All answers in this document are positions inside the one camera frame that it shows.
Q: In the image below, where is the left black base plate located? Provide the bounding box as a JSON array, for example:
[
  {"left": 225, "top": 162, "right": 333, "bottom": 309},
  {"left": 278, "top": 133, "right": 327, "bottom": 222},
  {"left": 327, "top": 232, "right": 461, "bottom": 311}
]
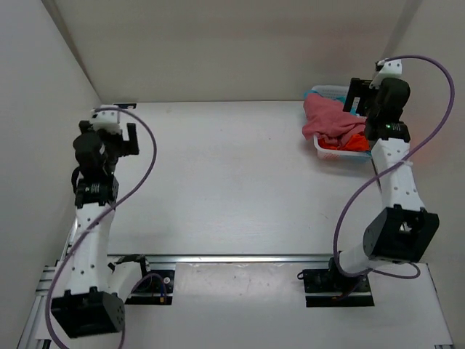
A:
[{"left": 125, "top": 264, "right": 175, "bottom": 306}]

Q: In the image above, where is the aluminium frame rail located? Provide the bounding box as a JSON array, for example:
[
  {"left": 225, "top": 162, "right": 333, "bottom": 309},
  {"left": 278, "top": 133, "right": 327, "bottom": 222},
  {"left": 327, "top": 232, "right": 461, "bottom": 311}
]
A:
[{"left": 17, "top": 232, "right": 455, "bottom": 349}]

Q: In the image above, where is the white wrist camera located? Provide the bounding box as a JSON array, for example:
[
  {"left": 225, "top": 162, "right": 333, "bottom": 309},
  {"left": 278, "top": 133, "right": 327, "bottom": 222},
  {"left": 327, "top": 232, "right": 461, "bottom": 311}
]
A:
[
  {"left": 370, "top": 59, "right": 403, "bottom": 89},
  {"left": 89, "top": 110, "right": 122, "bottom": 135}
]

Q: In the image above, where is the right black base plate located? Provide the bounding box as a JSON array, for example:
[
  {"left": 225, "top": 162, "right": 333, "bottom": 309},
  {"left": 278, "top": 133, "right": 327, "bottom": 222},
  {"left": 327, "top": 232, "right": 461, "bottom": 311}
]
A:
[{"left": 296, "top": 269, "right": 374, "bottom": 308}]

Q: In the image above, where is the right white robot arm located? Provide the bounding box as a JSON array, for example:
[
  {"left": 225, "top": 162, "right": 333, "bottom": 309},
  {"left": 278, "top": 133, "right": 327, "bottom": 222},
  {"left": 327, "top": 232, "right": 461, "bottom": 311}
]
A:
[{"left": 326, "top": 77, "right": 440, "bottom": 291}]

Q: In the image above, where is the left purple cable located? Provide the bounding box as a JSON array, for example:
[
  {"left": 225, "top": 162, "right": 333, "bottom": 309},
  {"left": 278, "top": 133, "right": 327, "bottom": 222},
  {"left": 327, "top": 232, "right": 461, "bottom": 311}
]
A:
[{"left": 44, "top": 108, "right": 158, "bottom": 349}]

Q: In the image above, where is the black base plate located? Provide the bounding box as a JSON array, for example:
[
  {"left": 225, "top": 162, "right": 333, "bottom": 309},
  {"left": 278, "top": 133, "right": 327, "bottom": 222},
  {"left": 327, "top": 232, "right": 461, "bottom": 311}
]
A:
[
  {"left": 296, "top": 269, "right": 374, "bottom": 308},
  {"left": 125, "top": 264, "right": 175, "bottom": 306}
]

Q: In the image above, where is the white plastic basket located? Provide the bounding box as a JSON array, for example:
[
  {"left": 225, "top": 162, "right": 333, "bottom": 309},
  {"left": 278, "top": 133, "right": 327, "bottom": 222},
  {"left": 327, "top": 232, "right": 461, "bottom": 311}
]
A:
[{"left": 311, "top": 84, "right": 371, "bottom": 162}]

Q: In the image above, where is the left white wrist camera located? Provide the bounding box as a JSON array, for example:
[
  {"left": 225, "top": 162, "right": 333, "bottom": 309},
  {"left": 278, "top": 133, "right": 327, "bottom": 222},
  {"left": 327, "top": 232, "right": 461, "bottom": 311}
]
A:
[{"left": 89, "top": 110, "right": 122, "bottom": 135}]

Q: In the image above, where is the pink t shirt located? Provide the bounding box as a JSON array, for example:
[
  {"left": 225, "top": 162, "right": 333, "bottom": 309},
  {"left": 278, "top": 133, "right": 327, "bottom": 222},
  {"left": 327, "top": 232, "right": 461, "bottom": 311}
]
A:
[{"left": 302, "top": 93, "right": 365, "bottom": 148}]

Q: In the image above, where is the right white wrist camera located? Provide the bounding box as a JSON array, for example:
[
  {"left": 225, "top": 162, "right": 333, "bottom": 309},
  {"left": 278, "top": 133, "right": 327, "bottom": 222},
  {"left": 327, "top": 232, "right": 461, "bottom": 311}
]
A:
[{"left": 370, "top": 59, "right": 403, "bottom": 89}]

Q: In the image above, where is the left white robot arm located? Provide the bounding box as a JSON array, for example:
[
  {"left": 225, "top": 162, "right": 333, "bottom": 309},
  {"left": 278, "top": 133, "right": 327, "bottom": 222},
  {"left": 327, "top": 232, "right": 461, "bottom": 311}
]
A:
[{"left": 51, "top": 121, "right": 153, "bottom": 339}]

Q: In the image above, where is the teal t shirt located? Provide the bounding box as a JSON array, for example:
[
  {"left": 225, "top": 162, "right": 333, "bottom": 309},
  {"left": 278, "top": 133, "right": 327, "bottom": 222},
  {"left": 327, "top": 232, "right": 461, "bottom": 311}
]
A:
[{"left": 304, "top": 89, "right": 346, "bottom": 104}]

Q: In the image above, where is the black corner label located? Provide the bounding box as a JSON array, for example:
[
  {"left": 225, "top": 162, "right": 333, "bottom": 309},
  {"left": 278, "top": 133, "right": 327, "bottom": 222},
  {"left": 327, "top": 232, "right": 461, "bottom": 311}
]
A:
[{"left": 113, "top": 103, "right": 137, "bottom": 109}]

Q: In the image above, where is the orange t shirt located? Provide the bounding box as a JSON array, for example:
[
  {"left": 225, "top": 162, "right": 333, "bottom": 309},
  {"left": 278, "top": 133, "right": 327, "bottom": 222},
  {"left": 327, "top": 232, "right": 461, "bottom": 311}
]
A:
[{"left": 318, "top": 133, "right": 369, "bottom": 152}]

